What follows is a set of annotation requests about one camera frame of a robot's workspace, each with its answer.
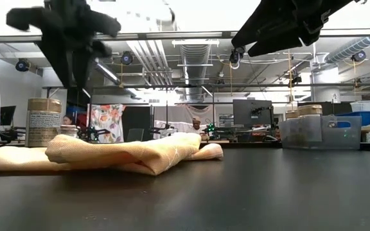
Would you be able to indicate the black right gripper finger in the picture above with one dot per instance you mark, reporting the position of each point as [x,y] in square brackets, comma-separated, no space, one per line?
[268,22]
[278,46]

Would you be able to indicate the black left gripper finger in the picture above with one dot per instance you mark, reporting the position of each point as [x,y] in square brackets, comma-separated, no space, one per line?
[59,61]
[80,67]

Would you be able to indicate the small cork-top glass jar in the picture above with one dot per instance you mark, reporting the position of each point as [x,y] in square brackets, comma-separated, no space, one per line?
[67,130]

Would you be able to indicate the person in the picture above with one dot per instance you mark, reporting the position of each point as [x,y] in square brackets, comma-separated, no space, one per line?
[67,120]
[197,123]

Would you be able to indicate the floral cloth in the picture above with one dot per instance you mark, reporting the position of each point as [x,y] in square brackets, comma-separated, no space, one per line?
[108,122]

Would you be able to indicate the white room column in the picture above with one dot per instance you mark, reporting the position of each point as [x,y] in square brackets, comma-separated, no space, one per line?
[326,86]

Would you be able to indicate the black monitor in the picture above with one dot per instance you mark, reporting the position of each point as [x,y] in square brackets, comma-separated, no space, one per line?
[6,115]
[249,112]

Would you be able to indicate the yellow folded cloth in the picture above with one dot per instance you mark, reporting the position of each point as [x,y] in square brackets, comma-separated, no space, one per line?
[124,154]

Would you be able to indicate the white plastic tub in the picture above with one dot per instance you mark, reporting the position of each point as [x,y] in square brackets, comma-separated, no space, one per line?
[363,106]

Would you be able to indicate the grey hanging cloth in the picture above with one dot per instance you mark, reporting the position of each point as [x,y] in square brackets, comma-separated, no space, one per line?
[172,117]

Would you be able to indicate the dark grey plastic bin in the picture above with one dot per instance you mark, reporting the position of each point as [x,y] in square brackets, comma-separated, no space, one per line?
[339,138]

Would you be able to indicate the blue plastic tub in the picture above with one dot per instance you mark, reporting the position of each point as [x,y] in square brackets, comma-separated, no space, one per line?
[365,118]

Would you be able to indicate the silver insulated ceiling duct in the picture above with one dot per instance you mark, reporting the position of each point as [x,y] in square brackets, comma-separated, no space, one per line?
[352,48]

